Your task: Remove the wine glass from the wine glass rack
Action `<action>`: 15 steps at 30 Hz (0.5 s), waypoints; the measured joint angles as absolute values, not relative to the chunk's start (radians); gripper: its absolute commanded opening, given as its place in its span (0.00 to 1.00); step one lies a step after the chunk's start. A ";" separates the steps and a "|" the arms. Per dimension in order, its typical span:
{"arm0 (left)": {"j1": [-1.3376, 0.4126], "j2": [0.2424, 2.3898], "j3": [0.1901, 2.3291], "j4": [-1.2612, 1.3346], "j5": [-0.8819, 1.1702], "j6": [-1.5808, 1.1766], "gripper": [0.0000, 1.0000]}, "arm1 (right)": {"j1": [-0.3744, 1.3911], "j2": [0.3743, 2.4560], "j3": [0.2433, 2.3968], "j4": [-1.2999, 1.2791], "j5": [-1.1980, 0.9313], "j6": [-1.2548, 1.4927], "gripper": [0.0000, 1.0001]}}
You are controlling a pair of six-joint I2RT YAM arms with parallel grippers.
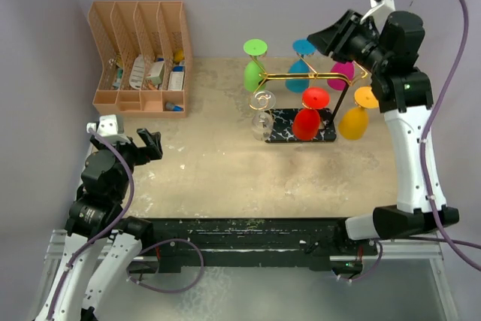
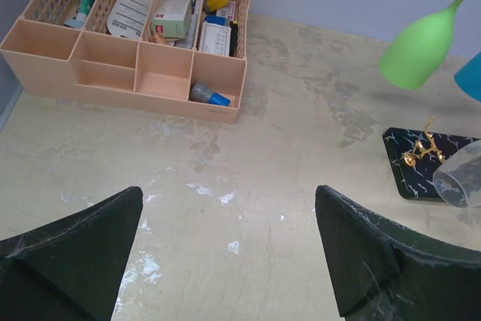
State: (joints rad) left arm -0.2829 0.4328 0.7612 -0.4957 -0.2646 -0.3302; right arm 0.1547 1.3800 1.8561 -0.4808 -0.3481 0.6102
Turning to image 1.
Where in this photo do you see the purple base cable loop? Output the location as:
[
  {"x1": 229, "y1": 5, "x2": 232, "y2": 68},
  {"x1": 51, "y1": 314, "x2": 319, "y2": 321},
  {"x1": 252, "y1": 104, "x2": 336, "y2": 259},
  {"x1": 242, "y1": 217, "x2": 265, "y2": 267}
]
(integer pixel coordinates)
[{"x1": 126, "y1": 238, "x2": 206, "y2": 295}]

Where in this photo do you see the green white small box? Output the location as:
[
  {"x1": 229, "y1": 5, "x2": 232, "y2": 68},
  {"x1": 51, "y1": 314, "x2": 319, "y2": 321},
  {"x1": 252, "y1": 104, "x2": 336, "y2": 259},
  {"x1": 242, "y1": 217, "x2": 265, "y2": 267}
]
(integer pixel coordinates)
[{"x1": 146, "y1": 58, "x2": 165, "y2": 86}]

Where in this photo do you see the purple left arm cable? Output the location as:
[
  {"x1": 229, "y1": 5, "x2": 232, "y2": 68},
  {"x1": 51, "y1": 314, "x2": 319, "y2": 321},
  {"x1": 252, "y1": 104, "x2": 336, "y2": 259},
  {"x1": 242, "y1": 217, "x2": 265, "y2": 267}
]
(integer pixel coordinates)
[{"x1": 44, "y1": 131, "x2": 135, "y2": 321}]

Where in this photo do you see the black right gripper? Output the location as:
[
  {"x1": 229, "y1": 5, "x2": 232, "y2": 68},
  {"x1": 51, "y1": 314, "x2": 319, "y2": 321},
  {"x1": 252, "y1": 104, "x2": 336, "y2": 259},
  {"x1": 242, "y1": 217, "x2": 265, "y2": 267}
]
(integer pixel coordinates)
[{"x1": 309, "y1": 8, "x2": 392, "y2": 74}]

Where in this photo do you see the blue plastic wine glass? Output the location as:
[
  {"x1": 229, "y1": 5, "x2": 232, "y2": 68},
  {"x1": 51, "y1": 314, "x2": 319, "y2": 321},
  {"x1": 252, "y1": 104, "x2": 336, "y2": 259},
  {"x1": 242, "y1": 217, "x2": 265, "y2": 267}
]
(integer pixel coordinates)
[{"x1": 285, "y1": 39, "x2": 316, "y2": 93}]

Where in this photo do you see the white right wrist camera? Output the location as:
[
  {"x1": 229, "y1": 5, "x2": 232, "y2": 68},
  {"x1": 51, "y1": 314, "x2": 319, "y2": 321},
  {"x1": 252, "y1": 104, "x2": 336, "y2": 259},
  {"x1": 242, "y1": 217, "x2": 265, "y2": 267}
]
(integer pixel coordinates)
[{"x1": 361, "y1": 0, "x2": 395, "y2": 25}]

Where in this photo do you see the red plastic wine glass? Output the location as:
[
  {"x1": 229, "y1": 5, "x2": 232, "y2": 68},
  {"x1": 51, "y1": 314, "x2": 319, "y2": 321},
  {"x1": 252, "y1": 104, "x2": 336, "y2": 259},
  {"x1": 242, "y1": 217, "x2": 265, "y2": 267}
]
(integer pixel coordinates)
[{"x1": 292, "y1": 86, "x2": 330, "y2": 141}]

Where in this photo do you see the yellow object in organizer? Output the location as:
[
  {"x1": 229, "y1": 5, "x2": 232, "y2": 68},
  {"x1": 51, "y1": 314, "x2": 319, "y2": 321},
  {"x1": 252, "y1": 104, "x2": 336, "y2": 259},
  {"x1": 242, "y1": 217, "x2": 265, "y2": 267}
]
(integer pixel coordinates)
[{"x1": 174, "y1": 49, "x2": 185, "y2": 63}]

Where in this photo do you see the magenta plastic wine glass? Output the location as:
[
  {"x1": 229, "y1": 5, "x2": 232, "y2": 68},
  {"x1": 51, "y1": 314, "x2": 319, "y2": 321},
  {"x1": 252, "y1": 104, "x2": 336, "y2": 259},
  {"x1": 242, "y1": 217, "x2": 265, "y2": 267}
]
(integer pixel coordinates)
[{"x1": 326, "y1": 60, "x2": 356, "y2": 91}]

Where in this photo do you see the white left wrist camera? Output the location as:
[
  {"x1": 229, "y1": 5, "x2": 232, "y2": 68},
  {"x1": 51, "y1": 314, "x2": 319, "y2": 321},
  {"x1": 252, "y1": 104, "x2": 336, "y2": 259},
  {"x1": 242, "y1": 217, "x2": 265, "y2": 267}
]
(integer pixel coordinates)
[{"x1": 86, "y1": 114, "x2": 131, "y2": 144}]

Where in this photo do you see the yellow plastic wine glass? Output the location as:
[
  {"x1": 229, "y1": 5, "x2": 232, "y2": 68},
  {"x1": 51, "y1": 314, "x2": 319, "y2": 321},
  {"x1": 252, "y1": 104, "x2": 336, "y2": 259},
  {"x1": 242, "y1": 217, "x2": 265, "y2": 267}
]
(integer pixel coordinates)
[{"x1": 338, "y1": 86, "x2": 379, "y2": 141}]

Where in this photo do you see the clear glass wine glass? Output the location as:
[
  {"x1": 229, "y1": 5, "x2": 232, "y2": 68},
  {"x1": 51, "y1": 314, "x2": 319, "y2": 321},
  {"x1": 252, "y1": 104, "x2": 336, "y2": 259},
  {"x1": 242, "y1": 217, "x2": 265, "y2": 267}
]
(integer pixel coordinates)
[{"x1": 249, "y1": 90, "x2": 276, "y2": 141}]

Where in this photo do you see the white blister pack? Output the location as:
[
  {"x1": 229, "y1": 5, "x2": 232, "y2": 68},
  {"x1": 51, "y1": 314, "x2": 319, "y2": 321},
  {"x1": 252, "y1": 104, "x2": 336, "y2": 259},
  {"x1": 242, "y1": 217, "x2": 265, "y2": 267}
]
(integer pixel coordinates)
[{"x1": 129, "y1": 54, "x2": 145, "y2": 90}]

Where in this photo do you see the green plastic wine glass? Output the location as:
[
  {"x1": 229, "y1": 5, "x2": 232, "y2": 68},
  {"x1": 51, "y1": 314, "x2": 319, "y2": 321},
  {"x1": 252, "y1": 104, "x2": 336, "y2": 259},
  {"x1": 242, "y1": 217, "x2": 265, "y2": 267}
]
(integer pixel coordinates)
[{"x1": 244, "y1": 38, "x2": 268, "y2": 92}]

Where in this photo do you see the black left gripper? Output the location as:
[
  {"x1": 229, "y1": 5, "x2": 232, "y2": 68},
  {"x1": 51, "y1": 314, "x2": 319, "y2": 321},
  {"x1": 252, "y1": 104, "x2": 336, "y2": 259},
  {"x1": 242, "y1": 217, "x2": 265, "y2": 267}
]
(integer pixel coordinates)
[{"x1": 91, "y1": 127, "x2": 162, "y2": 199}]

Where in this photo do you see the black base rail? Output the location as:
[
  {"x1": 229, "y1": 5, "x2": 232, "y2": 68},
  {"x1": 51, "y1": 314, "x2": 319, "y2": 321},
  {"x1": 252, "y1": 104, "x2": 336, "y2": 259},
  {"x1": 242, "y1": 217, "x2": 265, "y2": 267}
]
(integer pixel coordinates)
[{"x1": 135, "y1": 217, "x2": 378, "y2": 273}]

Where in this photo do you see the blue grey cap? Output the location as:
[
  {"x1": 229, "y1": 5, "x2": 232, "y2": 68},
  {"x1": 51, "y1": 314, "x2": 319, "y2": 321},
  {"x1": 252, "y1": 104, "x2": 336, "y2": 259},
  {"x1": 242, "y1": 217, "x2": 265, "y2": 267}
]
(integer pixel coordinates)
[{"x1": 165, "y1": 101, "x2": 184, "y2": 112}]

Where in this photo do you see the pink plastic file organizer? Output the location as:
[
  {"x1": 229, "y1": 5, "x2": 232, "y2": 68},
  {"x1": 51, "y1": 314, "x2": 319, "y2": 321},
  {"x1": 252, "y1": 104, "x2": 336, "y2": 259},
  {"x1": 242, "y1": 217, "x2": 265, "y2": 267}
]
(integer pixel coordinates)
[{"x1": 88, "y1": 0, "x2": 194, "y2": 119}]

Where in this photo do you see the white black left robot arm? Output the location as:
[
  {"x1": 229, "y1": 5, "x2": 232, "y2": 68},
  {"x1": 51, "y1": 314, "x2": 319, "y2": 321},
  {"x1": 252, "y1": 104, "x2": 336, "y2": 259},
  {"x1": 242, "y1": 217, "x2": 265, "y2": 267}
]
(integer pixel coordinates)
[{"x1": 36, "y1": 123, "x2": 162, "y2": 320}]

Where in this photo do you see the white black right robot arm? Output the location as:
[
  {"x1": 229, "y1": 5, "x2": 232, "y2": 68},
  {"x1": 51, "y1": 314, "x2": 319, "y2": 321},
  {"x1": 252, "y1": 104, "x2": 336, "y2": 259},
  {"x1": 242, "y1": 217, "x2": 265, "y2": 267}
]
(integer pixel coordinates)
[{"x1": 307, "y1": 10, "x2": 459, "y2": 254}]

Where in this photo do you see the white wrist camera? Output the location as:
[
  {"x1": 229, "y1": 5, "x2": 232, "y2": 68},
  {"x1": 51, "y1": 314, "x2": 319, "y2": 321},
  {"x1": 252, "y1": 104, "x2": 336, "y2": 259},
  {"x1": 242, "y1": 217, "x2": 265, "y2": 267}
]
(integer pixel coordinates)
[
  {"x1": 361, "y1": 0, "x2": 395, "y2": 25},
  {"x1": 86, "y1": 114, "x2": 131, "y2": 144}
]

